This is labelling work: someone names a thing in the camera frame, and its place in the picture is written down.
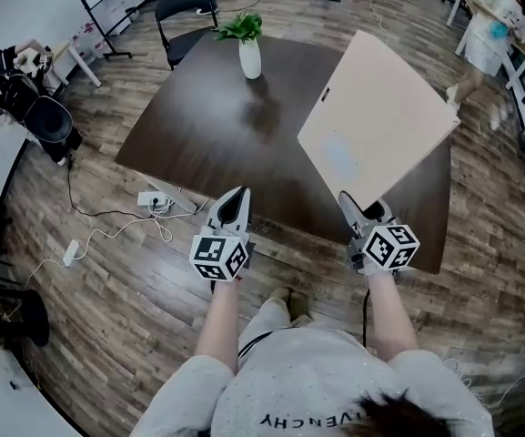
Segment white power strip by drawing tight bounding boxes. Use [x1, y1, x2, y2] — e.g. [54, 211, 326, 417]
[136, 190, 167, 208]
[63, 239, 81, 268]

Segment whiteboard on black stand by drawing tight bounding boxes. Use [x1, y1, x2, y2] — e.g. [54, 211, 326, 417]
[66, 0, 172, 61]

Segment person's right forearm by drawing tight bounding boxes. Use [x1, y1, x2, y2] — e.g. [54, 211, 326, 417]
[366, 270, 420, 362]

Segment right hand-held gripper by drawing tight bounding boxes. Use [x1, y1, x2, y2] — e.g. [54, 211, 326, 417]
[338, 190, 421, 272]

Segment light table with white legs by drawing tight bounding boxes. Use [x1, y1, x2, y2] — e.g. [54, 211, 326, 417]
[29, 38, 102, 88]

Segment wooden table with white legs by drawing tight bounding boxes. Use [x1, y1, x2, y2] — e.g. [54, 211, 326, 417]
[446, 0, 525, 58]

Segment white floor cable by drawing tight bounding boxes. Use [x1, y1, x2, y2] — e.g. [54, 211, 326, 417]
[23, 198, 211, 290]

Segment black folding chair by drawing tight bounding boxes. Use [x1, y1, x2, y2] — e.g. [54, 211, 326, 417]
[155, 0, 220, 71]

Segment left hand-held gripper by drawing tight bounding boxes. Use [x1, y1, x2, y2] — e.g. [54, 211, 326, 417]
[188, 186, 257, 283]

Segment black floor cable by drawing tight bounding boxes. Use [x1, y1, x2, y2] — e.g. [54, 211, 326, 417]
[66, 164, 154, 220]

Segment white vase with green plant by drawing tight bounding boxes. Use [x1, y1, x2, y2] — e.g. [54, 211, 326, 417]
[214, 11, 264, 80]

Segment person's grey t-shirt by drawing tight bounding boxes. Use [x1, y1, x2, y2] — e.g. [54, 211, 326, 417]
[129, 325, 495, 437]

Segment person's left forearm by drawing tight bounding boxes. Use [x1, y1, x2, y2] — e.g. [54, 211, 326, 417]
[193, 278, 241, 373]

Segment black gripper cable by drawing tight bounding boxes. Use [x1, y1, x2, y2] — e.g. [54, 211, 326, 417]
[237, 330, 275, 359]
[361, 287, 372, 350]

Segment person's light trousers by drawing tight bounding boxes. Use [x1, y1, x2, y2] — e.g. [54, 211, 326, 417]
[238, 298, 313, 354]

